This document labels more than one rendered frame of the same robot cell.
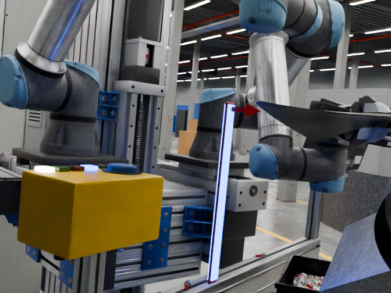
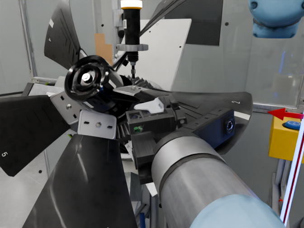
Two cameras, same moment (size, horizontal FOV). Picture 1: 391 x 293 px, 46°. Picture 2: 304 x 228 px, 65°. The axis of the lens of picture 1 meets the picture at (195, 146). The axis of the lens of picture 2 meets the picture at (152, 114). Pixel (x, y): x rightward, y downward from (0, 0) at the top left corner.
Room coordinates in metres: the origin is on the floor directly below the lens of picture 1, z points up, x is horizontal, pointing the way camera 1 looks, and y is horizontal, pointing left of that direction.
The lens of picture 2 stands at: (1.18, -0.38, 1.32)
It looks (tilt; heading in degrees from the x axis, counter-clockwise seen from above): 19 degrees down; 171
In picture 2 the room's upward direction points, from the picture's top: straight up
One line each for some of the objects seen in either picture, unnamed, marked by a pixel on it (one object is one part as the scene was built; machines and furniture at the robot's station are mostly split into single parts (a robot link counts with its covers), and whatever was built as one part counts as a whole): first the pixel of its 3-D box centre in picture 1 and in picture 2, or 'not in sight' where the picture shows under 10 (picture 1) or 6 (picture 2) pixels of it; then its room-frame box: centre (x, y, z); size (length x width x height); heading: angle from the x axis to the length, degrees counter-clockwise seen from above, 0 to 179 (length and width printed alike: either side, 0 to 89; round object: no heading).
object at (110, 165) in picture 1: (121, 169); (293, 125); (0.64, 0.10, 1.08); 0.04 x 0.04 x 0.02
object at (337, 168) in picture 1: (322, 167); not in sight; (1.04, -0.29, 1.08); 0.11 x 0.08 x 0.11; 103
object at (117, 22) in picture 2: not in sight; (121, 18); (0.01, -0.34, 1.37); 0.10 x 0.07 x 0.09; 0
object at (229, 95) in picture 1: (219, 107); not in sight; (1.52, -0.06, 1.20); 0.13 x 0.12 x 0.14; 103
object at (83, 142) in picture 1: (71, 134); not in sight; (1.20, 0.32, 1.09); 0.15 x 0.15 x 0.10
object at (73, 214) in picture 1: (93, 211); (289, 137); (0.60, 0.12, 1.02); 0.16 x 0.10 x 0.11; 145
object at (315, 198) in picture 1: (315, 203); not in sight; (1.28, -0.35, 0.96); 0.03 x 0.03 x 0.20; 55
